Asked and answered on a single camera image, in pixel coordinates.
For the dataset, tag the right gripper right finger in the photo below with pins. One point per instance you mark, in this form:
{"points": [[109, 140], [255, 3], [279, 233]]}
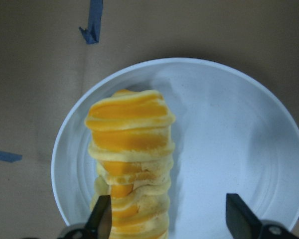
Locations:
{"points": [[242, 223]]}

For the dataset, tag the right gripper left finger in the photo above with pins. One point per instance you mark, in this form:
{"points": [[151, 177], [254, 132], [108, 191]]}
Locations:
{"points": [[98, 225]]}

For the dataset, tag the blue plate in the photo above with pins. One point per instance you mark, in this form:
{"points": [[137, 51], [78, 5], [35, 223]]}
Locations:
{"points": [[232, 135]]}

